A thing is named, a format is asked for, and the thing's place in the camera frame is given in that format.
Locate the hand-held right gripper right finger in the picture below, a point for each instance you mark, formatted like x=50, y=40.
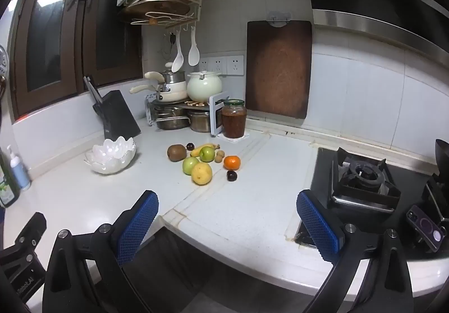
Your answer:
x=318, y=228

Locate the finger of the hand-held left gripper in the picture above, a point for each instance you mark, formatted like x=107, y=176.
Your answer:
x=33, y=228

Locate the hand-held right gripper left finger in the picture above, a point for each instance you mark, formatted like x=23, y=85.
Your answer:
x=136, y=228

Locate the white petal bowl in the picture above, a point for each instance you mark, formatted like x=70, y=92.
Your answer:
x=110, y=157

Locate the light green apple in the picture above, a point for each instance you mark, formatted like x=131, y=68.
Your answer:
x=190, y=165

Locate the yellow pear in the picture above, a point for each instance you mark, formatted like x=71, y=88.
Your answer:
x=201, y=173

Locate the brown kiwi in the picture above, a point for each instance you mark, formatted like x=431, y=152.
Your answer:
x=176, y=152

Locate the dark plum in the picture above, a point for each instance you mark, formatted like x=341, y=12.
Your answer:
x=189, y=146
x=231, y=175

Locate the yellow banana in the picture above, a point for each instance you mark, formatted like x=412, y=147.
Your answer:
x=200, y=149

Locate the dark green apple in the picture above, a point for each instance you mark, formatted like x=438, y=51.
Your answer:
x=207, y=154

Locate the orange tangerine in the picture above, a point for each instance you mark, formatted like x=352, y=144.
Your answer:
x=232, y=162

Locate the green bottle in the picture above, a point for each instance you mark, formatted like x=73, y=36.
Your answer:
x=7, y=190

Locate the white pump bottle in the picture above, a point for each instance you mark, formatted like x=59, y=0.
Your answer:
x=19, y=172

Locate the black burner grate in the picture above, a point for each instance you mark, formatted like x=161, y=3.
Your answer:
x=364, y=179

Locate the black gas stove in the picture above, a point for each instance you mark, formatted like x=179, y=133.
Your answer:
x=410, y=179

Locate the purple phone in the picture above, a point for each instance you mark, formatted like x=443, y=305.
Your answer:
x=424, y=228

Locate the black knife block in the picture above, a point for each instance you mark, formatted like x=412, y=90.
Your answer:
x=119, y=116

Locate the steel pan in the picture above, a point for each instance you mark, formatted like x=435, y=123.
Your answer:
x=170, y=120

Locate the white coaster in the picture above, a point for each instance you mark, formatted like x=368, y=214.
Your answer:
x=245, y=135

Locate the glass jar of red sauce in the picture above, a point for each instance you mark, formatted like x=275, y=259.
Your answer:
x=234, y=121

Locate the wooden trivet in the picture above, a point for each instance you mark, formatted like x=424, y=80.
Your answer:
x=196, y=103

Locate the cream saucepan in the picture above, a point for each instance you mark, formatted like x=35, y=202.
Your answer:
x=173, y=93

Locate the grey white pot rack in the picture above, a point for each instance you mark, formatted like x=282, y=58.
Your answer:
x=216, y=113

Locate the black knife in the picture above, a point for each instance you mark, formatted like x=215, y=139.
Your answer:
x=93, y=88

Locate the white ceramic pot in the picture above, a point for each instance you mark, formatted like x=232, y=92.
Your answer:
x=204, y=86

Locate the brown wooden cutting board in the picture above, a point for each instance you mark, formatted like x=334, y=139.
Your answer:
x=279, y=71

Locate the steel strainer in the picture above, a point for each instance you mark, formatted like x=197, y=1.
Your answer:
x=2, y=67

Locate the white ladle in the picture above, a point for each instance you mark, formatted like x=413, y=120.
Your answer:
x=178, y=60

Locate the white rice spoon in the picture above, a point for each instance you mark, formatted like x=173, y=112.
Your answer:
x=194, y=55

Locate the brown framed window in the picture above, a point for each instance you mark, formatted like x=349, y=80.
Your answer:
x=112, y=18
x=49, y=25

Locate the round wooden board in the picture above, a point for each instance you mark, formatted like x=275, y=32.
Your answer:
x=154, y=8

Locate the white wall outlet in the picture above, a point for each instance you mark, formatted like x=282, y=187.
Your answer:
x=204, y=65
x=235, y=65
x=218, y=65

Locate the grey wall hook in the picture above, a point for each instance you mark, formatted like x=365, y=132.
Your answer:
x=279, y=18

